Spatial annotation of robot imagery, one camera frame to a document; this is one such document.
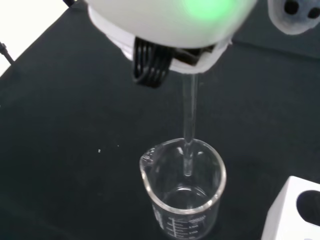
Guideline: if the grey part with two holes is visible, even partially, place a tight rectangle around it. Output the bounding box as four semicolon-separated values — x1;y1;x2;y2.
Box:
266;0;320;35

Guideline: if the white test tube rack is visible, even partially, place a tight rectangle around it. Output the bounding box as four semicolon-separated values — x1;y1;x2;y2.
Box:
260;175;320;240

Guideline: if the clear glass beaker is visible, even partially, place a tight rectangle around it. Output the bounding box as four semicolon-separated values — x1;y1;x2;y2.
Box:
138;137;227;240

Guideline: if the black tripod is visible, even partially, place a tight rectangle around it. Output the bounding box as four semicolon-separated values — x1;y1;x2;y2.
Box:
0;41;14;66

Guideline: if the black bench cloth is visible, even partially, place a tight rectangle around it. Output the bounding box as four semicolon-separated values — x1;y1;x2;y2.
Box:
0;0;320;240

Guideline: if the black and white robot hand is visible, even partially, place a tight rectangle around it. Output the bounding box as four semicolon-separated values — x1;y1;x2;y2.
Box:
84;0;258;90

